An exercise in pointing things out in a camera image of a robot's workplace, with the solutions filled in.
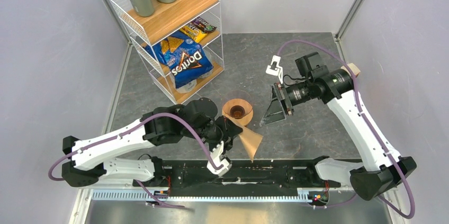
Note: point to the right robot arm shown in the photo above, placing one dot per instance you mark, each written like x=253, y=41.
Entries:
x=377, y=172

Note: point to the wooden ring dripper holder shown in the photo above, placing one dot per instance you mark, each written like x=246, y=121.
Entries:
x=239, y=109

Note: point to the clear glass dripper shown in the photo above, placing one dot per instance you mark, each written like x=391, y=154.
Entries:
x=237, y=94

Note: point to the brown paper coffee filter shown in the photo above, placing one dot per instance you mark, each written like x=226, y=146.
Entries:
x=250, y=139

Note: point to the brown candy bag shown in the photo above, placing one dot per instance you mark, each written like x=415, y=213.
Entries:
x=203, y=25

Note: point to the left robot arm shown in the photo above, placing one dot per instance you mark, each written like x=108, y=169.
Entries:
x=92, y=160

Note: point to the white wire wooden shelf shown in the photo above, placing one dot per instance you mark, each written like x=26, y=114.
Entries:
x=167, y=19

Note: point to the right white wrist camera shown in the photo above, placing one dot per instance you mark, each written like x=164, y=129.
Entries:
x=275, y=69

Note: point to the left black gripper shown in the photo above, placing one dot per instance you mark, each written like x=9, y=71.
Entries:
x=230, y=130

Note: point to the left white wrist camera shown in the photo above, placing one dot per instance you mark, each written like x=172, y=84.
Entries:
x=220, y=160

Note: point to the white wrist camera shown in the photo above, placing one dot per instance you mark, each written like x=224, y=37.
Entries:
x=220, y=160
x=275, y=69

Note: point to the blue Doritos bag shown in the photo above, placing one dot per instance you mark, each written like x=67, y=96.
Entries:
x=184, y=57

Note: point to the yellow candy bag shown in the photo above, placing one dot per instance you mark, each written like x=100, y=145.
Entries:
x=193, y=32

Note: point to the coffee filter box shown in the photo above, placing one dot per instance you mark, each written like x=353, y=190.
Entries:
x=355, y=70

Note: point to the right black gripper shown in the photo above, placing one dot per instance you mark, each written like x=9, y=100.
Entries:
x=275, y=112

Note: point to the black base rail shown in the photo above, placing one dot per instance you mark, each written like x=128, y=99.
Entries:
x=278, y=177

